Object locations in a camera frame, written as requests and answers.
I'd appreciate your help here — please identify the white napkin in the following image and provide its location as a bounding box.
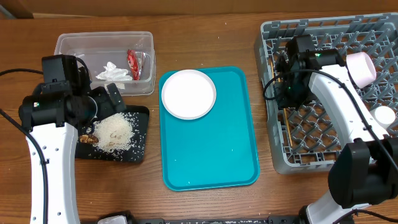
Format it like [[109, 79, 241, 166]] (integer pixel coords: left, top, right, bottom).
[[96, 62, 133, 90]]

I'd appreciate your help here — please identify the red snack wrapper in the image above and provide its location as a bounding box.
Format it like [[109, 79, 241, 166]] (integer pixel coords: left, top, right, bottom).
[[127, 49, 146, 80]]

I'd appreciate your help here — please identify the cooked white rice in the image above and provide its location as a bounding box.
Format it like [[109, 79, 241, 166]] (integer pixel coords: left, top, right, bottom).
[[86, 112, 146, 156]]

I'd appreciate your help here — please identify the brown food scrap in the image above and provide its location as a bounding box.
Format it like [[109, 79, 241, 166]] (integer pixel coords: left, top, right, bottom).
[[79, 134, 99, 144]]

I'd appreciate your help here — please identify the wooden chopstick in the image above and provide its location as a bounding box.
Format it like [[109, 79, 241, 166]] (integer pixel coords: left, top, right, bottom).
[[271, 62, 292, 147]]

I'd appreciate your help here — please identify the pink round plate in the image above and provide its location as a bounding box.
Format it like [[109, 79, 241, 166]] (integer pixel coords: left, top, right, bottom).
[[160, 70, 216, 120]]

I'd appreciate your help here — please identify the white paper cup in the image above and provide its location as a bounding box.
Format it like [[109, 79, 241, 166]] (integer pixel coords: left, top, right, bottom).
[[370, 106, 396, 129]]

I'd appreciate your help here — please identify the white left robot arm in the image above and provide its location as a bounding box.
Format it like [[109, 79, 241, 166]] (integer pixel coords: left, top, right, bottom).
[[19, 55, 126, 223]]

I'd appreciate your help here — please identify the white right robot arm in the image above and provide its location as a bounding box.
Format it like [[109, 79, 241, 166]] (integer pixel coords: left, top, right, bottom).
[[274, 35, 397, 223]]

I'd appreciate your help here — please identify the clear plastic waste bin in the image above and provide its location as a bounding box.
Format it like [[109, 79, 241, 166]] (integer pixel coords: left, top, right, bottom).
[[54, 31, 156, 96]]

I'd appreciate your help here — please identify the black waste tray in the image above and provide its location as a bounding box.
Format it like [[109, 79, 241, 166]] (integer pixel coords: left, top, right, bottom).
[[75, 105, 149, 163]]

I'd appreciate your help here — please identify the grey dishwasher rack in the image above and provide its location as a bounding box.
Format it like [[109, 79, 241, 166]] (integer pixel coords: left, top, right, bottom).
[[254, 12, 397, 174]]

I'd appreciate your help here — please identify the teal serving tray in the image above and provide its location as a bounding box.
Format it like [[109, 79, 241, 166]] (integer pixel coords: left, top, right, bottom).
[[159, 66, 260, 191]]

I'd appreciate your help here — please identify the black mounting rail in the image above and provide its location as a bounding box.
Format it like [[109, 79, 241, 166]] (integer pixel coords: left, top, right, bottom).
[[80, 210, 312, 224]]

